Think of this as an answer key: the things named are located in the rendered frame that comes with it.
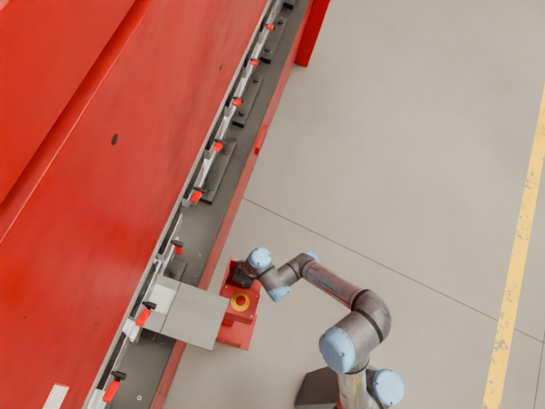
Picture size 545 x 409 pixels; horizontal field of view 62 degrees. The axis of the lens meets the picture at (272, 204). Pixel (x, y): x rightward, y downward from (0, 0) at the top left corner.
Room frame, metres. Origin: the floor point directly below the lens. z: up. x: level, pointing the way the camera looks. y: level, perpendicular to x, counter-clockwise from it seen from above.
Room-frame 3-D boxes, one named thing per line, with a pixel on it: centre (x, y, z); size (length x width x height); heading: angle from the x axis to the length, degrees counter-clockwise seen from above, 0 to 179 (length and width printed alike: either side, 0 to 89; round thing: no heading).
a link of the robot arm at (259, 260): (0.53, -0.03, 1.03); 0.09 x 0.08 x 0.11; 56
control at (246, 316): (0.48, -0.01, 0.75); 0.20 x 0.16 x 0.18; 5
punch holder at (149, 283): (0.25, 0.28, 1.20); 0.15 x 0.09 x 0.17; 3
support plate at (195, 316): (0.28, 0.14, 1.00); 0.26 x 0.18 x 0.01; 93
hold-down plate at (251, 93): (1.28, 0.28, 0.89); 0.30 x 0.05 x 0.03; 3
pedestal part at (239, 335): (0.48, -0.04, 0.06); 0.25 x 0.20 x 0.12; 95
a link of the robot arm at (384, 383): (0.30, -0.60, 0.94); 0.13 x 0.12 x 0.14; 146
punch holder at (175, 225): (0.45, 0.29, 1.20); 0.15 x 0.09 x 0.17; 3
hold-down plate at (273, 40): (1.68, 0.30, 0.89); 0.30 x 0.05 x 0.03; 3
